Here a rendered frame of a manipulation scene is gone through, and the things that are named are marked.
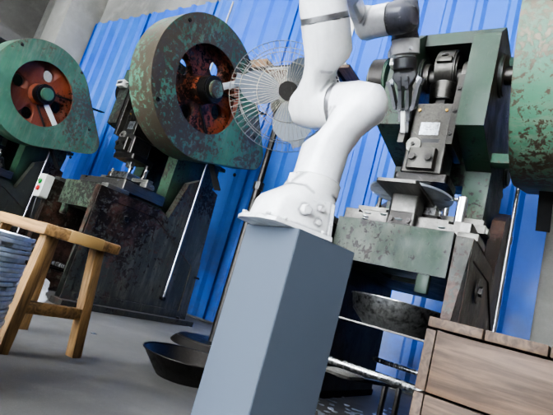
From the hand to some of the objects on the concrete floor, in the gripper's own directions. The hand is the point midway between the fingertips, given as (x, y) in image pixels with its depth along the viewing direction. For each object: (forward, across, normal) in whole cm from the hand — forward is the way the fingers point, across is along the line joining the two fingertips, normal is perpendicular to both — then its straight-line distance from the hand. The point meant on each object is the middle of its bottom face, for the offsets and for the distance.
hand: (404, 122), depth 147 cm
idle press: (+110, -178, -1) cm, 209 cm away
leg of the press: (+109, +23, -2) cm, 111 cm away
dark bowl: (+75, -40, -66) cm, 108 cm away
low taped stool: (+56, -69, -102) cm, 135 cm away
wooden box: (+75, +54, -65) cm, 113 cm away
